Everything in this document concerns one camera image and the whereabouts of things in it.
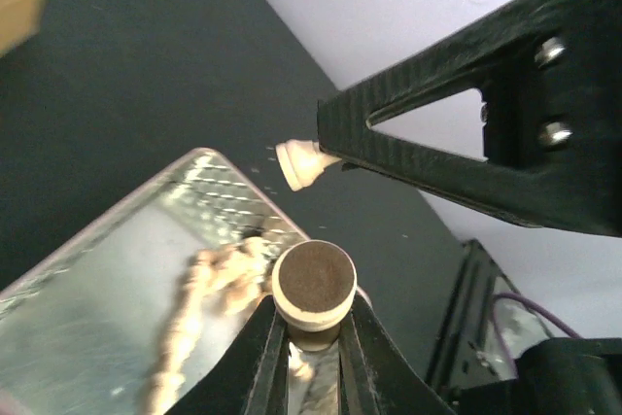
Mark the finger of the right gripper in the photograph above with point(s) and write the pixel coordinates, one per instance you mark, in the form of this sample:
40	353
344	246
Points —
466	143

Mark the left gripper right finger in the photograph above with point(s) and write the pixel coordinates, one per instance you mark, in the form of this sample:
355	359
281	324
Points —
374	377

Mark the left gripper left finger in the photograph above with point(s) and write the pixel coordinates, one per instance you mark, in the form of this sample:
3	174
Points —
252	375

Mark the light chess piece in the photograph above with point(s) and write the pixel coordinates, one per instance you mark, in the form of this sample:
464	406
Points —
302	162
313	286

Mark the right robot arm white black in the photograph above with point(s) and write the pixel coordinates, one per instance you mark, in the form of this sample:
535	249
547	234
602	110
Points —
557	376

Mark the pile of light chess pieces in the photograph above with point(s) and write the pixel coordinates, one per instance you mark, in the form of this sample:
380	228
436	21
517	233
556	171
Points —
229	281

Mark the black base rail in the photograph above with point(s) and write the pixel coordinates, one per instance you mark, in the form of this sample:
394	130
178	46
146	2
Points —
468	353

